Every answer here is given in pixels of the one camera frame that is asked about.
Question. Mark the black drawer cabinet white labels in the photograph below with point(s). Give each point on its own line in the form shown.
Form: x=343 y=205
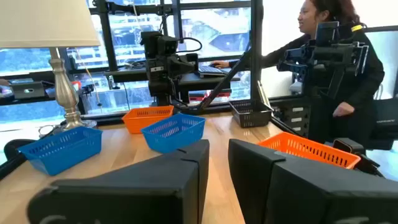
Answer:
x=286 y=115

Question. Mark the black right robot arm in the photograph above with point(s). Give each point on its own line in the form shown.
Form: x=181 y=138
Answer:
x=163 y=91

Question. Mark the black desk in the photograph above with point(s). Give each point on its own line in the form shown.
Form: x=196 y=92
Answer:
x=130 y=75

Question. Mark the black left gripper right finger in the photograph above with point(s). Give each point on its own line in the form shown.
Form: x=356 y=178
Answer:
x=311 y=199

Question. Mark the grey device box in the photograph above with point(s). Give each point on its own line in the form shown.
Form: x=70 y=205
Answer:
x=28 y=90

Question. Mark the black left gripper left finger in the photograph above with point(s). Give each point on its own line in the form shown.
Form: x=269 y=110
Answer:
x=140 y=193

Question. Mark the orange plastic slotted basket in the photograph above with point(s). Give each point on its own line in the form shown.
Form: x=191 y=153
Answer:
x=136 y=123
x=280 y=144

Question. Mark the person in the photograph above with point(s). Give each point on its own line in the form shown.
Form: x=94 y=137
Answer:
x=363 y=77

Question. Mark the black window frame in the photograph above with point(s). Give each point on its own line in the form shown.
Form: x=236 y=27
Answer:
x=257 y=46

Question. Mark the laptop computer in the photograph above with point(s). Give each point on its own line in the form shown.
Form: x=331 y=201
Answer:
x=211 y=70

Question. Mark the silver metal lamp base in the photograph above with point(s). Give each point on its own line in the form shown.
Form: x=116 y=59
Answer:
x=64 y=91

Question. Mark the white fabric lamp shade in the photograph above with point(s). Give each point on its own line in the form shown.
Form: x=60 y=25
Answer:
x=46 y=21

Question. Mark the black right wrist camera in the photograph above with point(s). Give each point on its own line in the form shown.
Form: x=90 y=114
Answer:
x=157 y=43

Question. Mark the black plastic slotted basket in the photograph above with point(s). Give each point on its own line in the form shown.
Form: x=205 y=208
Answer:
x=252 y=119

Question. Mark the blue plastic slotted basket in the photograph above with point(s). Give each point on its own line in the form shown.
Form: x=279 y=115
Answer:
x=62 y=157
x=174 y=141

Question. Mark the small black camera box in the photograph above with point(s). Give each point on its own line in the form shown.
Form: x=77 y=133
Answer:
x=348 y=146

